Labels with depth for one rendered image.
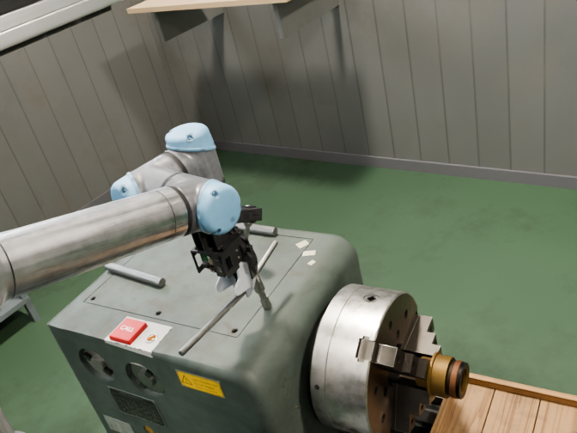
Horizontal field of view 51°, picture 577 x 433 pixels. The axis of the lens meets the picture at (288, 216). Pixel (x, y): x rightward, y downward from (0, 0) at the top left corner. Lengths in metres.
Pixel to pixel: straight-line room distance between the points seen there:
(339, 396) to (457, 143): 2.99
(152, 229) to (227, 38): 3.98
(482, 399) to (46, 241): 1.09
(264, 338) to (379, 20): 2.99
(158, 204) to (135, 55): 4.38
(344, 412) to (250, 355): 0.22
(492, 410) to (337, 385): 0.43
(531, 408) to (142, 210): 1.03
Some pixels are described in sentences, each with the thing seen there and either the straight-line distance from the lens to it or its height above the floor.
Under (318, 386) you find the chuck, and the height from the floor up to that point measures 1.14.
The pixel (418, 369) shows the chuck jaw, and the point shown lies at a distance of 1.27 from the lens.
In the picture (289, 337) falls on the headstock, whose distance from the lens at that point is 1.24.
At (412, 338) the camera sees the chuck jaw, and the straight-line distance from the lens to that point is 1.37.
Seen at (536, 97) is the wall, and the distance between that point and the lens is 3.78.
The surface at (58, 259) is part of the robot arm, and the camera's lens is 0.75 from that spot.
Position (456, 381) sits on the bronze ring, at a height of 1.10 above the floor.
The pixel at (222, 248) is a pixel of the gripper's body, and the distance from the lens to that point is 1.08.
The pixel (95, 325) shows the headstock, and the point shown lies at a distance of 1.43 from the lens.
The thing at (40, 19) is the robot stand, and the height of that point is 1.99.
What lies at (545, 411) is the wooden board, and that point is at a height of 0.88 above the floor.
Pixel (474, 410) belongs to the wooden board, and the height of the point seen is 0.89.
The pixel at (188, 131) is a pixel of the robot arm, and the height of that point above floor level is 1.70.
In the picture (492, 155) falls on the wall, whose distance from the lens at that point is 4.02.
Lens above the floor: 2.05
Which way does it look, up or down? 30 degrees down
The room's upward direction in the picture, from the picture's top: 14 degrees counter-clockwise
